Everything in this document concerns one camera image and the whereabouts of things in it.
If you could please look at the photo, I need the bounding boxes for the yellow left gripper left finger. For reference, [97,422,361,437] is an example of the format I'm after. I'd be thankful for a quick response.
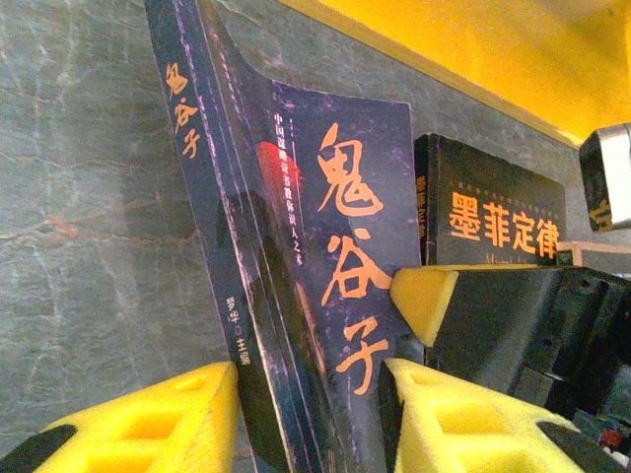
[0,362,241,473]

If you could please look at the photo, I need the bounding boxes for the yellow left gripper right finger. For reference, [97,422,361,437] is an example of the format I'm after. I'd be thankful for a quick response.
[377,358,631,473]

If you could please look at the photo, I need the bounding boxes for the black book orange title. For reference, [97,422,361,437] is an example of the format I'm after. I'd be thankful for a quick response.
[413,132,568,271]

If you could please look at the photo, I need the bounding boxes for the dark blue orange calligraphy book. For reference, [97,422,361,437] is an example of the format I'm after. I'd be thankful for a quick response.
[144,0,425,473]

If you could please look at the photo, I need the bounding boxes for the yellow bookshelf pink blue shelves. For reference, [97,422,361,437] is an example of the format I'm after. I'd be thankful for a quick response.
[275,0,631,149]

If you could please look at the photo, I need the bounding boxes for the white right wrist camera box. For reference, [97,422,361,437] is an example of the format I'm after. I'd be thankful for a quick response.
[579,122,631,233]

